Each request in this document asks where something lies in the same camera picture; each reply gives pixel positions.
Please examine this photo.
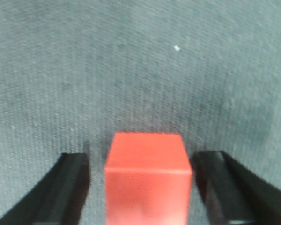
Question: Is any red magnetic block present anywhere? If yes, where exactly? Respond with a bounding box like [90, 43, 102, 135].
[104, 132, 193, 225]

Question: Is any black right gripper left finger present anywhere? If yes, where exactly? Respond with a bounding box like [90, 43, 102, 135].
[0, 153, 90, 225]

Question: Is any dark grey table mat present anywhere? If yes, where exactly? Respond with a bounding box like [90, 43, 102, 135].
[0, 0, 281, 225]

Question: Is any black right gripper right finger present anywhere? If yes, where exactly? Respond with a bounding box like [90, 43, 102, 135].
[191, 151, 281, 225]

